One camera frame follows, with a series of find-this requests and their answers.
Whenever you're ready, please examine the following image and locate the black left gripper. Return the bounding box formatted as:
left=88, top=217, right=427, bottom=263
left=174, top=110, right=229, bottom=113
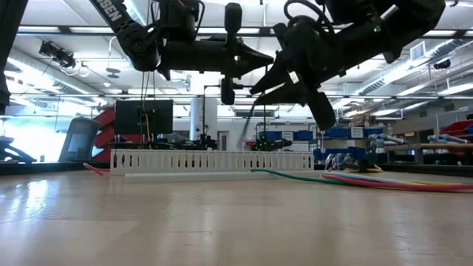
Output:
left=157, top=1, right=275, bottom=106

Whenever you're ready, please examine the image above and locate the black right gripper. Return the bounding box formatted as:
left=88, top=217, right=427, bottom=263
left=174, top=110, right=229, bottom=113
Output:
left=249, top=14, right=370, bottom=131

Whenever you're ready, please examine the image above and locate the thin black cable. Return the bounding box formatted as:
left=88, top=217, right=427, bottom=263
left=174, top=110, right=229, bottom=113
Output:
left=238, top=92, right=262, bottom=147

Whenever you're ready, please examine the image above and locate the bundle of coloured cables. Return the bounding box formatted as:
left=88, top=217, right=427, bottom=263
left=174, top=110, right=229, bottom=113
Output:
left=250, top=168, right=347, bottom=186

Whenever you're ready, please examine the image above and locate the white slotted cable duct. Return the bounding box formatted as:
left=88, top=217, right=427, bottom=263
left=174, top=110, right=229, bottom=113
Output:
left=109, top=149, right=315, bottom=177

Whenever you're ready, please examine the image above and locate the white cable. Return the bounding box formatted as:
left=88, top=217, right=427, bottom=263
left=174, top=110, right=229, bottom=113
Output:
left=327, top=170, right=422, bottom=185

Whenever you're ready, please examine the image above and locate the white duct cover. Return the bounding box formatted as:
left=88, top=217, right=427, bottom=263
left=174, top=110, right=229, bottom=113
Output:
left=124, top=170, right=296, bottom=184

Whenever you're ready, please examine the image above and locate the red cable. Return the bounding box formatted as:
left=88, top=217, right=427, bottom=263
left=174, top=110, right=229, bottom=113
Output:
left=320, top=173, right=473, bottom=193

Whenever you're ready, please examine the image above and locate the yellow cable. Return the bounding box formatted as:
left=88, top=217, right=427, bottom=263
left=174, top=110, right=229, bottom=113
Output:
left=402, top=179, right=470, bottom=186

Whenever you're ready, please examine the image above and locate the black overhead light bar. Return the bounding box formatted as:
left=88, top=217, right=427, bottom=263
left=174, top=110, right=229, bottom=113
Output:
left=16, top=24, right=473, bottom=38

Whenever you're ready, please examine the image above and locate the white round pillar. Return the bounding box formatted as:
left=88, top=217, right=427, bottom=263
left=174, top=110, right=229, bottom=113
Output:
left=190, top=98, right=219, bottom=141

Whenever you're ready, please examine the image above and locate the grey rolled tube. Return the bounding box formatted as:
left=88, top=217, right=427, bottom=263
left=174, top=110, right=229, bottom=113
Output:
left=368, top=133, right=406, bottom=154
left=427, top=134, right=472, bottom=145

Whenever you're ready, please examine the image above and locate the black computer monitor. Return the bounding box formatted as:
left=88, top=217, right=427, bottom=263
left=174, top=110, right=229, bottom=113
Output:
left=114, top=99, right=174, bottom=136

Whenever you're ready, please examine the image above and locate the white ceiling vent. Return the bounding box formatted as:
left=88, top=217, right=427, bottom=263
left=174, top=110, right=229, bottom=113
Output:
left=409, top=41, right=426, bottom=62

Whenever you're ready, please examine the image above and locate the wooden workbench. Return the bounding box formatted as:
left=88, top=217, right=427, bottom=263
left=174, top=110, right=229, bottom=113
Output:
left=384, top=143, right=473, bottom=166

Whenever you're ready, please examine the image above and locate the red panel structure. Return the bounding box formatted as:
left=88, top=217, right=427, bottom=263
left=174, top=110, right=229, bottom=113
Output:
left=92, top=106, right=147, bottom=163

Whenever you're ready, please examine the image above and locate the red storage bin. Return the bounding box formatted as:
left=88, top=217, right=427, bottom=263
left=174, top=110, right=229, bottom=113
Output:
left=439, top=120, right=473, bottom=138

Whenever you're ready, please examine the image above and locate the white grey mesh office chair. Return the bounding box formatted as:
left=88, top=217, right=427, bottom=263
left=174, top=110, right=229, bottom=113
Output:
left=58, top=117, right=103, bottom=163

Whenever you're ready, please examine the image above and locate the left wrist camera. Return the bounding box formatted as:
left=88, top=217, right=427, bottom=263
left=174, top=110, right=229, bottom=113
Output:
left=160, top=0, right=206, bottom=42

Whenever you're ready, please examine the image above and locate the yellow wire spool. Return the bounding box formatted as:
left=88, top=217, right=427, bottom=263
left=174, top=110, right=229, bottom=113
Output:
left=345, top=164, right=384, bottom=174

